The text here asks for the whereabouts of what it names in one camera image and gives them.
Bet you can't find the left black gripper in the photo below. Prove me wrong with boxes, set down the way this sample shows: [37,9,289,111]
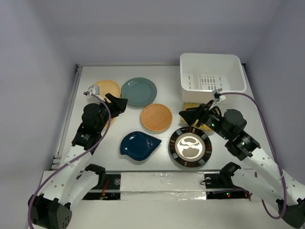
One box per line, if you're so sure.
[94,94,127,133]

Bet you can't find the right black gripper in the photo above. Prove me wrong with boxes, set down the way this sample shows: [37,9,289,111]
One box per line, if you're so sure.
[179,99,230,140]

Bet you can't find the round woven orange basket plate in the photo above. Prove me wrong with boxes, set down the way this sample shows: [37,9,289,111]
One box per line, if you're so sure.
[141,104,173,132]

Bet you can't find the dark blue leaf-shaped plate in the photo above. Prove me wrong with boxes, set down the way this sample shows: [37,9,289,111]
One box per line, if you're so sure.
[120,131,162,162]

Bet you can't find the orange woven boat-shaped basket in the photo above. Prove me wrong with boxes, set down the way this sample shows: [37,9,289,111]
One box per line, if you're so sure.
[103,118,115,130]

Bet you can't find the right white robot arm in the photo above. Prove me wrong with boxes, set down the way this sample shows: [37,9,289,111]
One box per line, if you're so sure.
[179,100,305,229]

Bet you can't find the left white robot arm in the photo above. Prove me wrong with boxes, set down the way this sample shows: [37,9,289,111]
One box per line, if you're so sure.
[28,93,128,229]

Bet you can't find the white plastic bin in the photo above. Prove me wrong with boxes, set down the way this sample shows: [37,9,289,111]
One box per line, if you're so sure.
[180,53,247,103]

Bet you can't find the yellow woven bamboo tray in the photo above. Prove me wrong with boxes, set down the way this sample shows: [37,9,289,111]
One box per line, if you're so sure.
[180,103,212,132]

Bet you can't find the yellow round plate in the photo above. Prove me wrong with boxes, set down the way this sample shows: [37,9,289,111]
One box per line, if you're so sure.
[94,80,121,103]

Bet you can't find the teal round plate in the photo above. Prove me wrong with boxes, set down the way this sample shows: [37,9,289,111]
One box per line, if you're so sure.
[121,77,157,108]

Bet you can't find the dark round patterned plate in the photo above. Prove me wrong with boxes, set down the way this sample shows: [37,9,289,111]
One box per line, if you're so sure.
[168,127,213,168]

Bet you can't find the silver foil taped panel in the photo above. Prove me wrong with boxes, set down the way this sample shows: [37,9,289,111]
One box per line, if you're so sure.
[120,172,206,201]

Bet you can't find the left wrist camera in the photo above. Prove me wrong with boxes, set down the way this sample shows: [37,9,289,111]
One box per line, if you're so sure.
[84,85,100,95]

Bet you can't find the aluminium frame rail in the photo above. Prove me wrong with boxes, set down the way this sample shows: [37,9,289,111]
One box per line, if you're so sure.
[49,64,83,171]

